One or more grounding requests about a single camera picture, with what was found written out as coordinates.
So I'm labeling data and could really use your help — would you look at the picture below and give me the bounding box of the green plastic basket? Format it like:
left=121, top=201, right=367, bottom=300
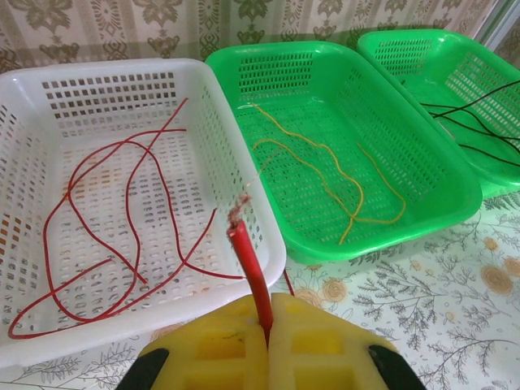
left=205, top=40, right=483, bottom=265
left=357, top=28, right=520, bottom=200

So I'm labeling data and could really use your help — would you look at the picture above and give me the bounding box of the aluminium frame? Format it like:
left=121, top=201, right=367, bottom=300
left=485, top=0, right=520, bottom=54

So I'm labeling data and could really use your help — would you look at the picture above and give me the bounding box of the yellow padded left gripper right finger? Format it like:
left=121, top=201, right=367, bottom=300
left=267, top=292, right=427, bottom=390

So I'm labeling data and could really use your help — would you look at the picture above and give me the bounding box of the floral tablecloth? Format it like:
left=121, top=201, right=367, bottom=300
left=0, top=190, right=520, bottom=390

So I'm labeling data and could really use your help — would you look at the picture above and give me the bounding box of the white plastic basket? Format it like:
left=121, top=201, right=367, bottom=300
left=0, top=58, right=288, bottom=369

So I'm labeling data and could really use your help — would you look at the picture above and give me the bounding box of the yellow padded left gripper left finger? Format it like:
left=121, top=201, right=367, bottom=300
left=116, top=295, right=270, bottom=390

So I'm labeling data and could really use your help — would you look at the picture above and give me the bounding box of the yellow cable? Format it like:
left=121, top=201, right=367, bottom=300
left=249, top=102, right=365, bottom=246
left=251, top=138, right=407, bottom=225

